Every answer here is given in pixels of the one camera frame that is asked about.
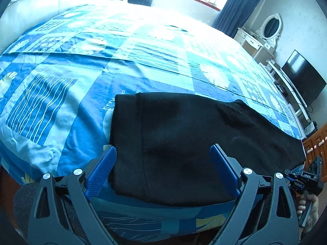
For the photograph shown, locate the black pants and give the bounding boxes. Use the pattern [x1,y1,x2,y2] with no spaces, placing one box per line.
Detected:
[109,92,306,206]

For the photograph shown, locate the white television stand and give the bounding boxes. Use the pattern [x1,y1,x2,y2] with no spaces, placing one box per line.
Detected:
[266,59,312,133]

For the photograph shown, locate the blue patterned bed sheet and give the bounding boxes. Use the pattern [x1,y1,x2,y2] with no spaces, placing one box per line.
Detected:
[0,4,307,235]

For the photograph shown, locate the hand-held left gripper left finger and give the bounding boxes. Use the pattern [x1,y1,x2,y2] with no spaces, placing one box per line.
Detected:
[27,145,117,245]

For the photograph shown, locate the black flat television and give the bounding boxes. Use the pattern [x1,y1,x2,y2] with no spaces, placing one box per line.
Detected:
[281,50,327,108]

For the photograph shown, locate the person's right hand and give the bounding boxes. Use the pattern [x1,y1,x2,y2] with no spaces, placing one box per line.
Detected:
[296,193,320,235]

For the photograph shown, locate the white tufted leather headboard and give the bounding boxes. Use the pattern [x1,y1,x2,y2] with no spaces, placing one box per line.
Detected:
[0,0,108,54]

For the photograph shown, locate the white vanity dresser with mirror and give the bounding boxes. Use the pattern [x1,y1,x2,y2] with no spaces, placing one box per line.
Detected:
[234,13,283,64]

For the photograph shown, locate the brown wooden cabinet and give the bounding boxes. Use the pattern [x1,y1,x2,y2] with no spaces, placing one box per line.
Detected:
[303,122,327,169]

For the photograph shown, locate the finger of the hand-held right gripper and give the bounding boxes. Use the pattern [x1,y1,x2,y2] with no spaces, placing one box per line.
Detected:
[284,169,306,192]

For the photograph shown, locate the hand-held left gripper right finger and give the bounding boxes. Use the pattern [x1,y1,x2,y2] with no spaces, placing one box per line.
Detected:
[209,144,300,245]

